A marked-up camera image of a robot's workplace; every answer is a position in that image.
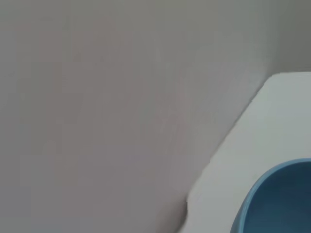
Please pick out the blue bowl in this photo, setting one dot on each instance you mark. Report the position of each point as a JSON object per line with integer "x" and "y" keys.
{"x": 279, "y": 199}

